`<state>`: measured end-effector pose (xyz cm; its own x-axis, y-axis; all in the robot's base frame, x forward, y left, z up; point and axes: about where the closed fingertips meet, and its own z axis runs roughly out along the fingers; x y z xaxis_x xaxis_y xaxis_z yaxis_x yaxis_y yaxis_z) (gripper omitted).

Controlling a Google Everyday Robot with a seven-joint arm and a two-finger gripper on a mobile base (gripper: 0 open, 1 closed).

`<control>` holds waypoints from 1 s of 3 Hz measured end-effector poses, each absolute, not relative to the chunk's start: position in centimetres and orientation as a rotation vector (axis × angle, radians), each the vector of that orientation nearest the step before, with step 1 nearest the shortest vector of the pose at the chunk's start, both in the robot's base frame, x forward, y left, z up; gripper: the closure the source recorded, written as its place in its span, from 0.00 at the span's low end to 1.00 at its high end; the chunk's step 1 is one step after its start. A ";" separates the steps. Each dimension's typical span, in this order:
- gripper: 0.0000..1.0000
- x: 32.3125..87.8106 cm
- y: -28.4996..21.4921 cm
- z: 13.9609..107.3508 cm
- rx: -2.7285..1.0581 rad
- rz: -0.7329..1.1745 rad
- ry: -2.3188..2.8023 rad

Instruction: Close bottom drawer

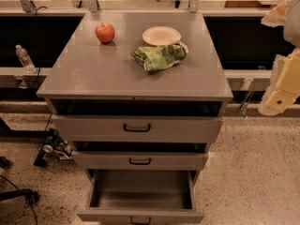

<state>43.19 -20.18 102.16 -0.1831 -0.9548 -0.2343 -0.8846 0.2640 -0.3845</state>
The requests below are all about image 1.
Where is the metal clamp bracket on rail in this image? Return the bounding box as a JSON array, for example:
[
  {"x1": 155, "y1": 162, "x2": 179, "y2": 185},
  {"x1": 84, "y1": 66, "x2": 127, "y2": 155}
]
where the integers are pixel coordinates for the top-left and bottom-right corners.
[{"x1": 240, "y1": 78, "x2": 254, "y2": 118}]

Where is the white paper plate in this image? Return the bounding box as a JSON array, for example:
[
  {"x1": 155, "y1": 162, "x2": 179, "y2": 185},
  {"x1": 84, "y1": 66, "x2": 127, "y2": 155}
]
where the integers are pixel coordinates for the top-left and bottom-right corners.
[{"x1": 142, "y1": 26, "x2": 181, "y2": 46}]

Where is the grey top drawer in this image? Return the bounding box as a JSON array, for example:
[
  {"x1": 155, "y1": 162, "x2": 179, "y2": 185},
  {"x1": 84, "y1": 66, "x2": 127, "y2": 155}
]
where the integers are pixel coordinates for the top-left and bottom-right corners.
[{"x1": 52, "y1": 115, "x2": 222, "y2": 143}]

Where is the black chair leg with caster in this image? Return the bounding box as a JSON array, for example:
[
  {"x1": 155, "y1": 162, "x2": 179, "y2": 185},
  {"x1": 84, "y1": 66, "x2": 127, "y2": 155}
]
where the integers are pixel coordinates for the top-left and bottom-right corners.
[{"x1": 0, "y1": 174, "x2": 40, "y2": 225}]

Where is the green chip bag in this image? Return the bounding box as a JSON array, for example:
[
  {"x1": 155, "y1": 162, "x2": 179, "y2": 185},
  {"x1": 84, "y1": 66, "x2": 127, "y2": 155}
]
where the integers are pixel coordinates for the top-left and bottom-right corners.
[{"x1": 130, "y1": 42, "x2": 188, "y2": 72}]

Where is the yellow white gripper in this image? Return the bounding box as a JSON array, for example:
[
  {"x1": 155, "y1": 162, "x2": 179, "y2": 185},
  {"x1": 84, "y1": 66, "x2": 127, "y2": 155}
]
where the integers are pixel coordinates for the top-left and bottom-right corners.
[{"x1": 258, "y1": 47, "x2": 300, "y2": 116}]

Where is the clear plastic water bottle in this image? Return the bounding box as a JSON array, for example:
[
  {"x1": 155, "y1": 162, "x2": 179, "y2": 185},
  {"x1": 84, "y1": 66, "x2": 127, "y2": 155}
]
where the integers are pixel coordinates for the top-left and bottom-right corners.
[{"x1": 15, "y1": 45, "x2": 36, "y2": 74}]

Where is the grey drawer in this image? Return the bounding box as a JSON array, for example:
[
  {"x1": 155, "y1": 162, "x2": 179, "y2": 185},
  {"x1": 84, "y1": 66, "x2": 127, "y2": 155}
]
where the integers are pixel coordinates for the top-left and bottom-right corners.
[
  {"x1": 78, "y1": 170, "x2": 203, "y2": 225},
  {"x1": 52, "y1": 115, "x2": 222, "y2": 143},
  {"x1": 72, "y1": 151, "x2": 208, "y2": 171}
]

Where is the black cable on rail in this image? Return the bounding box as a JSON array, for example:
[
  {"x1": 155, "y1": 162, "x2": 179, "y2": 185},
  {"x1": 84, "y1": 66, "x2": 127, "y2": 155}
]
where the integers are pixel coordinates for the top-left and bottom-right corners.
[{"x1": 30, "y1": 6, "x2": 49, "y2": 89}]

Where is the black floor device with cables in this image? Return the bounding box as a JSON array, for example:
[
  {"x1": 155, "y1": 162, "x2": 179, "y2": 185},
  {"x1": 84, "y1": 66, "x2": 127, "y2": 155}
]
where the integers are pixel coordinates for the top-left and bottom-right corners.
[{"x1": 34, "y1": 128, "x2": 72, "y2": 167}]

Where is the grey middle drawer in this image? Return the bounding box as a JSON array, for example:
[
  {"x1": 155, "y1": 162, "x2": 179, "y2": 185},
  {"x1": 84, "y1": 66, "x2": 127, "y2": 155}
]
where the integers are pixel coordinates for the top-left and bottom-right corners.
[{"x1": 72, "y1": 151, "x2": 208, "y2": 171}]

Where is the grey metal drawer cabinet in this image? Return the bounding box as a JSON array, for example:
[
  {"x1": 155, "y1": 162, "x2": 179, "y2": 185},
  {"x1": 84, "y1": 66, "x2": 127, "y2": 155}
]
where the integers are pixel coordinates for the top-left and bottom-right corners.
[{"x1": 36, "y1": 10, "x2": 234, "y2": 186}]

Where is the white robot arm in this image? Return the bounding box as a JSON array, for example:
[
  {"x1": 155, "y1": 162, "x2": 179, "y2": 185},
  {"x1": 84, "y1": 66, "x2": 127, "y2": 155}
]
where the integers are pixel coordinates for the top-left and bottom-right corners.
[{"x1": 258, "y1": 0, "x2": 300, "y2": 115}]

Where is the red apple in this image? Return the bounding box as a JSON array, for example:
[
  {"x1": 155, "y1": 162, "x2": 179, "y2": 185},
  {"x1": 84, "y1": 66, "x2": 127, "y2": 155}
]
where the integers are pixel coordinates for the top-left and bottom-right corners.
[{"x1": 95, "y1": 22, "x2": 115, "y2": 44}]

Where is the grey bottom drawer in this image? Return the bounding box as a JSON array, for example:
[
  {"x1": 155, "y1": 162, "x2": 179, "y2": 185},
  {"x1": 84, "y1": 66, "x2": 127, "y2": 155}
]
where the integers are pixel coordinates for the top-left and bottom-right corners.
[{"x1": 78, "y1": 170, "x2": 203, "y2": 225}]

